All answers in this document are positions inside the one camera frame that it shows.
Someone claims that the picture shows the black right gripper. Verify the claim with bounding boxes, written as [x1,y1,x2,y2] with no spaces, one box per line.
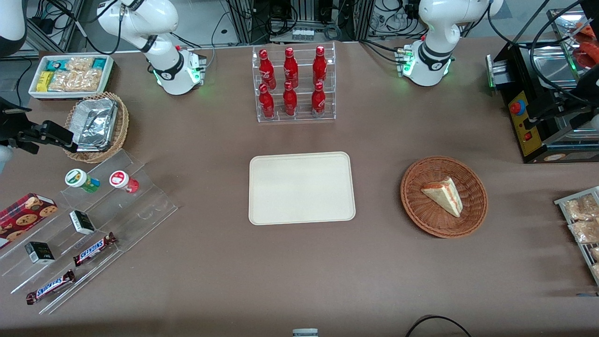
[0,107,76,155]

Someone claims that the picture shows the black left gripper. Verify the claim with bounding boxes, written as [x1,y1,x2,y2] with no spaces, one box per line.
[524,99,591,132]

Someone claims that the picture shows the green gum bottle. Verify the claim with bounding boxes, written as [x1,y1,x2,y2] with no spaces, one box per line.
[65,168,100,193]

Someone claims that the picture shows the stainless steel tray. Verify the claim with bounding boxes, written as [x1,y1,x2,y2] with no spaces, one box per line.
[529,44,583,90]

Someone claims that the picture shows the red gum bottle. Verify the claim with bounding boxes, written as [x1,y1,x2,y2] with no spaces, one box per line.
[109,170,139,194]

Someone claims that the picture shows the beige plastic tray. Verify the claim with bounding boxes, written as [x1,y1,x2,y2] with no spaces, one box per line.
[248,151,356,226]

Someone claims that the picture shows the silver foil packs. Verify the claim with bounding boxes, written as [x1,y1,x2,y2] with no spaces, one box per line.
[71,98,118,152]

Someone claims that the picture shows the black machine yellow panel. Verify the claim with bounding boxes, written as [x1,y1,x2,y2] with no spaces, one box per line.
[486,40,599,164]

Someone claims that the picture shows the large clear peanut bag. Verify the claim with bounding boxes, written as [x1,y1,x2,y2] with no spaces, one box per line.
[48,69,103,92]

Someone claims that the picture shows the red packets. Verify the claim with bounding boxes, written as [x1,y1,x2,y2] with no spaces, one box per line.
[572,21,599,70]

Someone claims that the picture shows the light wicker foil basket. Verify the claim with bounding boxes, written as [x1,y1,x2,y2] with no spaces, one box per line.
[63,91,130,164]

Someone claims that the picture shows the small clear peanut bag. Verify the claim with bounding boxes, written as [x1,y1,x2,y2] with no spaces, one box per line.
[66,57,95,72]

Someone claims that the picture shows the white snack bin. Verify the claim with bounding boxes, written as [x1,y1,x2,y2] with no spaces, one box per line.
[28,54,115,101]

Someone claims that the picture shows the red cookie box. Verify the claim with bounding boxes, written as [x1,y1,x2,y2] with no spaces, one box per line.
[0,193,59,249]

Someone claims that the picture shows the small black box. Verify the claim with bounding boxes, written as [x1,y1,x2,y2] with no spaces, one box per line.
[69,210,96,235]
[24,242,56,265]

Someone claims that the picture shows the clear acrylic tiered stand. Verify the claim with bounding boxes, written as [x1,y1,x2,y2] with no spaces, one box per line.
[0,149,179,315]

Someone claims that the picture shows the Snickers bar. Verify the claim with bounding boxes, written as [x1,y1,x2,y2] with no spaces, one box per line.
[73,232,117,267]
[26,269,76,306]

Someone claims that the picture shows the wrapped triangle sandwich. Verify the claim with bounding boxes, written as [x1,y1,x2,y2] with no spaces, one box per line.
[420,176,464,218]

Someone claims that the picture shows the brown wicker sandwich basket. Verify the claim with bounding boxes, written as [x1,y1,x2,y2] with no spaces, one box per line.
[400,156,489,239]

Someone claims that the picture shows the red cola bottle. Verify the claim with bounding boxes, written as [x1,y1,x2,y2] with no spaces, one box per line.
[259,49,277,89]
[311,81,326,116]
[283,47,299,88]
[313,45,327,86]
[283,81,298,116]
[259,83,275,118]

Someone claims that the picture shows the clear acrylic bottle rack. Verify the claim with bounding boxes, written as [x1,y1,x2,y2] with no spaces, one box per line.
[252,41,336,123]

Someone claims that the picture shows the black looping cable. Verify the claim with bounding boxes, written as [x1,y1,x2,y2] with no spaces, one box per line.
[530,2,599,103]

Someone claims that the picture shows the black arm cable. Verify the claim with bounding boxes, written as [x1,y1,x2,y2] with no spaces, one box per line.
[83,4,126,55]

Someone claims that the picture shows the grey wire rack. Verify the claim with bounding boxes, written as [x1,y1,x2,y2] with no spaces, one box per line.
[554,186,599,287]

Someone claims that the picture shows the black curved cable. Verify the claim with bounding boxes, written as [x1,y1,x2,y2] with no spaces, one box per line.
[487,0,553,50]

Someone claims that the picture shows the black floor cable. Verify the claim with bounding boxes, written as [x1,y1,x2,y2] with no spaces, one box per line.
[404,315,473,337]

